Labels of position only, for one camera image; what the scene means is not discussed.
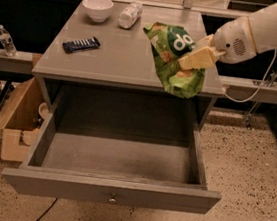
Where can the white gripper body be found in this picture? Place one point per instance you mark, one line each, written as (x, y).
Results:
(234, 41)

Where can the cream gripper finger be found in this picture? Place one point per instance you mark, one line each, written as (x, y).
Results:
(199, 58)
(206, 41)

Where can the green rice chip bag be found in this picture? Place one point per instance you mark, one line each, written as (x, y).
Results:
(168, 44)

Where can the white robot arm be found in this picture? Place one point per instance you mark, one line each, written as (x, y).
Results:
(264, 28)

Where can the grey cabinet counter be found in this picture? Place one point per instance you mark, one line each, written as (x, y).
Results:
(124, 57)

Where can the open grey drawer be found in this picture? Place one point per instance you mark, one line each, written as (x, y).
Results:
(98, 142)

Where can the metal drawer knob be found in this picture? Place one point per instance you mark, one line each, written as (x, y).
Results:
(112, 199)

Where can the grey side ledge right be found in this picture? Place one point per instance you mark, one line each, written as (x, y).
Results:
(249, 89)

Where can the grey side ledge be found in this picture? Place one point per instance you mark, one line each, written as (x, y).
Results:
(249, 89)
(22, 62)

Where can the white plastic bottle lying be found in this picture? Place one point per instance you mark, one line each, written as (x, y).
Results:
(130, 15)

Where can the white ceramic bowl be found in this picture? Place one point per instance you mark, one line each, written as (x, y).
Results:
(98, 10)

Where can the dark blue snack bar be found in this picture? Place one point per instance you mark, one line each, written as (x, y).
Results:
(81, 45)

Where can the small white cup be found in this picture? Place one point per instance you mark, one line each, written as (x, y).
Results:
(43, 110)

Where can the wooden box on floor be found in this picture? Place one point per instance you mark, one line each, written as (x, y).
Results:
(18, 120)

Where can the clear water bottle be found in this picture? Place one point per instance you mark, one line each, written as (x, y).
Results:
(7, 42)

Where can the grey side ledge left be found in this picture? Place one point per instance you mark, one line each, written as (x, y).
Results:
(22, 62)

